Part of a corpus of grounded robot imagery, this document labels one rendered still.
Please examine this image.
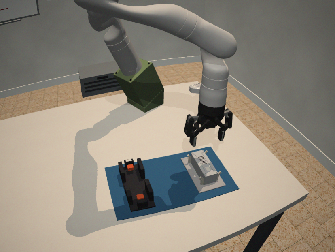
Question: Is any blue flat mat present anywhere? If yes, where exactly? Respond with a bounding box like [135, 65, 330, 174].
[105, 146, 239, 221]

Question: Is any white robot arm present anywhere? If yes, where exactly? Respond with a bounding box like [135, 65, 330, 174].
[74, 0, 237, 107]

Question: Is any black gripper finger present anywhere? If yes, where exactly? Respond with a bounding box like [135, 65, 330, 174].
[214, 108, 233, 141]
[184, 114, 211, 147]

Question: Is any grey rectangular cover with black slots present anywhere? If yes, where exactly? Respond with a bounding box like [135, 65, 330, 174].
[191, 150, 218, 185]

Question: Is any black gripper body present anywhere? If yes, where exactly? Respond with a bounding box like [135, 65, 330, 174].
[197, 101, 225, 129]

